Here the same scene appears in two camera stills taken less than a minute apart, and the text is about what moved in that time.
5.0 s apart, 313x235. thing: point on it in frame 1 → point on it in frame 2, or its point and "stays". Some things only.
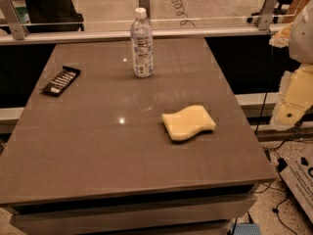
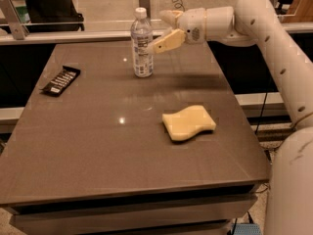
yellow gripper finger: [283, 37] → [192, 22]
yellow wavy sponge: [188, 122] stays
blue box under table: [245, 229] stays
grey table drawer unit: [194, 211] stays
